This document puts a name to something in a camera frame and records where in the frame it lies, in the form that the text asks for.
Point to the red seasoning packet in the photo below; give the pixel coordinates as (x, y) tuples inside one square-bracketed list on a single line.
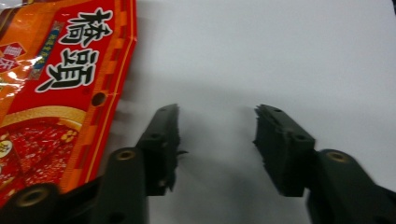
[(56, 90)]

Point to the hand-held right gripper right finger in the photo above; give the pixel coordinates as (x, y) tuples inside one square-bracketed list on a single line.
[(285, 152)]

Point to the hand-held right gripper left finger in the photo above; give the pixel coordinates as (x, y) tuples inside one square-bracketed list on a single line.
[(158, 146)]

